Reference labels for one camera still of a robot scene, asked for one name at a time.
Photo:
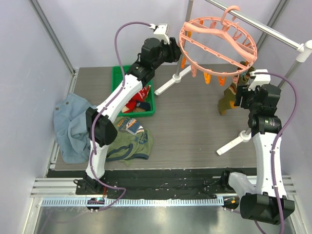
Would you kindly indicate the silver rack upright pole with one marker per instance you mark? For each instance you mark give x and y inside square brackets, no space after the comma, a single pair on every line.
[285,75]

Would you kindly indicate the green plastic tray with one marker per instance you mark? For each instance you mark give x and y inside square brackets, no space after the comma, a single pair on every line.
[117,79]

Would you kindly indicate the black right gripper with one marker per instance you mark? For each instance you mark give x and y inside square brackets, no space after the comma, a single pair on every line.
[239,96]

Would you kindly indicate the red patterned sock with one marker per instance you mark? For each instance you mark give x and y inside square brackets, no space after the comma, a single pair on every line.
[140,96]

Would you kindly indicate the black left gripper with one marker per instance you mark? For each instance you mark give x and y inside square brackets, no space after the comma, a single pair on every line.
[174,51]

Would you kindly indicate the pink round sock hanger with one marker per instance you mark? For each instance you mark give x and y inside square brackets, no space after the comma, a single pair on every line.
[217,38]

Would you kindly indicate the light blue cloth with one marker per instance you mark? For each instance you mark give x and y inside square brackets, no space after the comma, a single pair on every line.
[69,121]

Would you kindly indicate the olive green t-shirt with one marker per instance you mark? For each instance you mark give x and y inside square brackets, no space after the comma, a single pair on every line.
[133,141]

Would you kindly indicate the silver horizontal rack bar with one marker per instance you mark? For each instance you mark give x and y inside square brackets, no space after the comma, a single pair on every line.
[267,28]

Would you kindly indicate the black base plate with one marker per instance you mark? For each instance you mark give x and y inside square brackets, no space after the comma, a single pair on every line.
[159,184]

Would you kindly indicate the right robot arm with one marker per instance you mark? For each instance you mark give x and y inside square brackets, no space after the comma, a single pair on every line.
[266,201]

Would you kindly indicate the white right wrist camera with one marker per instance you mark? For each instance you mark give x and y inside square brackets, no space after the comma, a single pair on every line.
[258,77]

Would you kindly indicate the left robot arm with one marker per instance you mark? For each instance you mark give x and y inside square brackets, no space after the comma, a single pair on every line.
[100,120]

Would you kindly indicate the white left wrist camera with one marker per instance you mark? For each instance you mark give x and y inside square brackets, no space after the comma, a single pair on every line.
[160,32]

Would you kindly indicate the tan sock brown cuff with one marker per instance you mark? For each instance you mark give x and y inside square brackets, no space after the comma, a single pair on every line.
[140,110]

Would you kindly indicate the navy santa sock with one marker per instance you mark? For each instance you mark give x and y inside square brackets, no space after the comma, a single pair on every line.
[145,106]

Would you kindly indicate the white rack corner joint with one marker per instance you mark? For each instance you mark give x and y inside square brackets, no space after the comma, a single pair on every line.
[304,50]

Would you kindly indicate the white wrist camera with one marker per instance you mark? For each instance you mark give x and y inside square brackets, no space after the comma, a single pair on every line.
[160,32]
[258,77]

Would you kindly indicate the green striped sock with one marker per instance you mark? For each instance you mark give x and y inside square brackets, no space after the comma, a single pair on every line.
[227,102]

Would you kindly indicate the orange clothespin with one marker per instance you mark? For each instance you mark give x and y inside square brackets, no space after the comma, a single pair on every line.
[183,63]
[207,78]
[222,80]

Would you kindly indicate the teal clothespin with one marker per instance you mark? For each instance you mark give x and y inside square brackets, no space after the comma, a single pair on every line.
[243,73]

